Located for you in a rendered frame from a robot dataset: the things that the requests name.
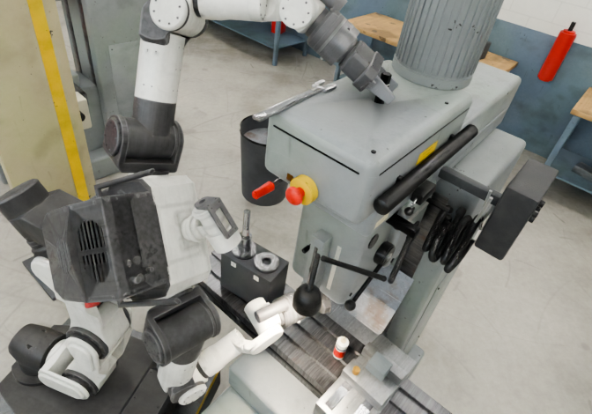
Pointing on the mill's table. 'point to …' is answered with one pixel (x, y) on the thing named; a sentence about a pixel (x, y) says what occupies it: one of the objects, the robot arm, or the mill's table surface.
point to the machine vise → (342, 395)
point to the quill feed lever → (373, 270)
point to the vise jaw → (366, 385)
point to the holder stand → (254, 273)
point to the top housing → (361, 140)
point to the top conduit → (384, 204)
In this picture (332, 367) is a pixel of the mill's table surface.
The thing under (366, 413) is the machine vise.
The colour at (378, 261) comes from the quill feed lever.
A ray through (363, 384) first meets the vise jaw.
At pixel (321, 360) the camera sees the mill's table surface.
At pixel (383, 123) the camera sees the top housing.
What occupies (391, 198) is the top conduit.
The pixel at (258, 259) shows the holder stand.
